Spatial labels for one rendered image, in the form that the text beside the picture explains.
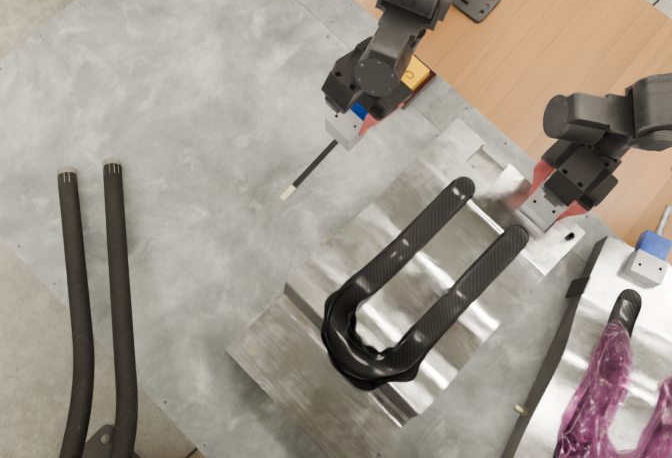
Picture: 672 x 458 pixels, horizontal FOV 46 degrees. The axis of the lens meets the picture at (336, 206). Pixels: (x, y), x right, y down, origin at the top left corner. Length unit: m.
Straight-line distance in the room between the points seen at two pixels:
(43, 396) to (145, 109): 0.99
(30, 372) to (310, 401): 1.12
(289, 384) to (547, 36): 0.74
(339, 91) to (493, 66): 0.46
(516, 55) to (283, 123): 0.42
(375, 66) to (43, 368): 1.41
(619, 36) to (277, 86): 0.60
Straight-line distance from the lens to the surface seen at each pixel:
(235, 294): 1.26
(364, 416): 1.19
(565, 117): 1.04
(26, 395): 2.17
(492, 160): 1.27
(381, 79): 0.98
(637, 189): 1.40
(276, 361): 1.19
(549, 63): 1.43
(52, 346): 2.16
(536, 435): 1.21
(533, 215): 1.21
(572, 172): 1.06
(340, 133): 1.16
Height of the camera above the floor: 2.04
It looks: 75 degrees down
